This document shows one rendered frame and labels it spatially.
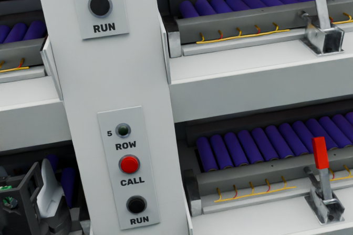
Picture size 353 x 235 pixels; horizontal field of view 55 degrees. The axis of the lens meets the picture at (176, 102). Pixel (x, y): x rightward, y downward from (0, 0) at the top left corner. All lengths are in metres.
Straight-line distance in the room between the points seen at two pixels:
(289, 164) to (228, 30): 0.18
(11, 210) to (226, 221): 0.23
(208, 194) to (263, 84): 0.17
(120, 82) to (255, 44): 0.15
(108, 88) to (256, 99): 0.14
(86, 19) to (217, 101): 0.14
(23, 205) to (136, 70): 0.14
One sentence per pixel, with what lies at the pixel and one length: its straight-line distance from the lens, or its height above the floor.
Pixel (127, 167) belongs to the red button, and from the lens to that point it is 0.33.
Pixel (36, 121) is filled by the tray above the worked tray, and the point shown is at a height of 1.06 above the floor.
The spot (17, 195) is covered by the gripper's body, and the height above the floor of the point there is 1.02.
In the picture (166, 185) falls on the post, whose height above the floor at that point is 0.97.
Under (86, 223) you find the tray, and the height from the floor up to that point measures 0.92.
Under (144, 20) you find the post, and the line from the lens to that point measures 0.30.
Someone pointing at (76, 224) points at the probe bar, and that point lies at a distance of 0.42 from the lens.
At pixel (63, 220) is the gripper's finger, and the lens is 0.35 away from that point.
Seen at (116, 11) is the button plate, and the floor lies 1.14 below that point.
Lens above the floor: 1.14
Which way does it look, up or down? 15 degrees down
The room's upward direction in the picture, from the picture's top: 8 degrees counter-clockwise
